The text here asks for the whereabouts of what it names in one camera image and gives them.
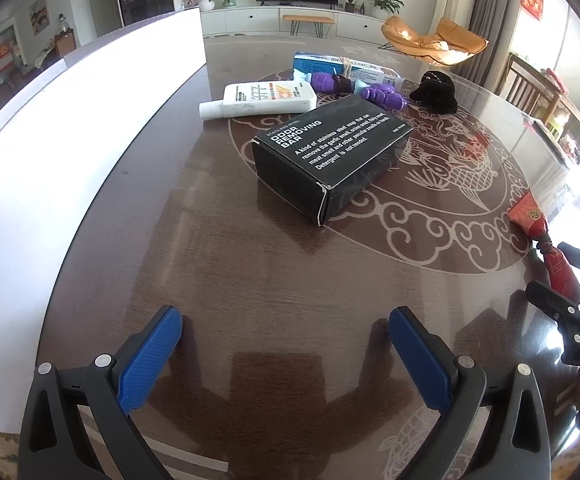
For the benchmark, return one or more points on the white television cabinet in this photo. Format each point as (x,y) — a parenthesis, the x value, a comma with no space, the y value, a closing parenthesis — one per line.
(250,20)

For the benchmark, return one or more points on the black printed box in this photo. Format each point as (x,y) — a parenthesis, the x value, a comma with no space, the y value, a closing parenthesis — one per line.
(330,155)

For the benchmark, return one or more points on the small potted plant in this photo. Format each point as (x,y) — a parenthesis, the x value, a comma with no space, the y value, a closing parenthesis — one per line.
(349,0)

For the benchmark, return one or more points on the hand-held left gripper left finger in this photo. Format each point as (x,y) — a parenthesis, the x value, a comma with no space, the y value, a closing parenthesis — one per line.
(147,360)

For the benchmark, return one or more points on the red candy-shaped pouch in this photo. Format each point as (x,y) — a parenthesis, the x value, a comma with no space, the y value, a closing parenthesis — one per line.
(527,215)

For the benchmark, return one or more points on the brown patterned desktop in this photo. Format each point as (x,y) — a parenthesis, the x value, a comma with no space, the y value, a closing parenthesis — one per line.
(220,260)

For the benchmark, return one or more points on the wooden bench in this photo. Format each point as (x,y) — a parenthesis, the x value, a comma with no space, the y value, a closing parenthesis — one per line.
(309,18)

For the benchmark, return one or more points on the orange door poster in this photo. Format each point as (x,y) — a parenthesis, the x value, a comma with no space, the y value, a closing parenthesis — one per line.
(5,56)

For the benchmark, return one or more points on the white round vase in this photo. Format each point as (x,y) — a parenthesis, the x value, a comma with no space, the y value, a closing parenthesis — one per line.
(206,5)

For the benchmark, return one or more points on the wooden slatted chair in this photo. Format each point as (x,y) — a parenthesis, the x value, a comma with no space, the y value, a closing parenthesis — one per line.
(524,85)

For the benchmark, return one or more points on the red wall hanging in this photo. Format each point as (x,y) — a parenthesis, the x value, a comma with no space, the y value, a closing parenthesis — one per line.
(532,0)

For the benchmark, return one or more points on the small black hat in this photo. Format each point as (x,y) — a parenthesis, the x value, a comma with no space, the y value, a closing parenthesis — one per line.
(434,92)

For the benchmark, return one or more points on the wall painting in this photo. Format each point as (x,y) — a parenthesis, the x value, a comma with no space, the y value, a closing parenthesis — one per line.
(39,14)

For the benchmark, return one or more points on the grey curtain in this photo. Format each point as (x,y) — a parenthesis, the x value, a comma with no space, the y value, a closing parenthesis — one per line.
(499,15)

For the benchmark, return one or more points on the purple toy dumbbell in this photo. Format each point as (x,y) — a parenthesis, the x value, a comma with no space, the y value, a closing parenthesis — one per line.
(379,96)

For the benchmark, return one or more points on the blue and white cream box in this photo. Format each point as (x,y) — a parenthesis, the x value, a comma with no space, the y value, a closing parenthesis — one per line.
(315,64)

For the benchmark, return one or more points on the white lotion tube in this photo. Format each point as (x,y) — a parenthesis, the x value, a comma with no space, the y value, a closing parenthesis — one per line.
(265,99)

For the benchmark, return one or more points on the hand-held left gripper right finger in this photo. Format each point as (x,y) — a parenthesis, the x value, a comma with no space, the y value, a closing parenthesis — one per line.
(419,360)

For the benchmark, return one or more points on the large leafy potted plant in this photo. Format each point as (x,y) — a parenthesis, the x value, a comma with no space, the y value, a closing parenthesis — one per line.
(382,2)

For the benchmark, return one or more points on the orange lounge chair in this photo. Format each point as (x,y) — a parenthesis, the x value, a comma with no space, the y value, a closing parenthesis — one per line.
(404,35)

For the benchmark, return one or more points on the white cardboard box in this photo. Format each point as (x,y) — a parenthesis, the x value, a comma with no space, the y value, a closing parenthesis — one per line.
(70,160)

